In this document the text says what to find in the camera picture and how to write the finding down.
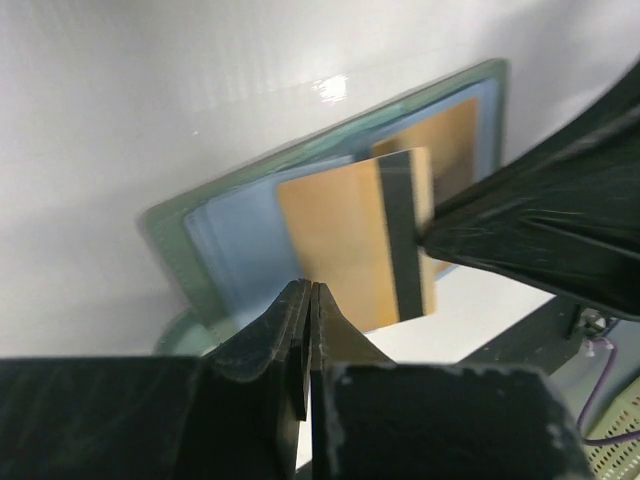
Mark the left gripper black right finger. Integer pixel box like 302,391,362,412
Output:
310,283,590,479

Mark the gold VIP card in holder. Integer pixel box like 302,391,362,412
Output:
372,97,481,276

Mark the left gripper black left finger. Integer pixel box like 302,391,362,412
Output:
1,280,312,479

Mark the green card holder wallet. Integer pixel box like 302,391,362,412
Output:
142,59,509,355

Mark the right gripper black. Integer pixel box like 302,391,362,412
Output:
421,60,639,320

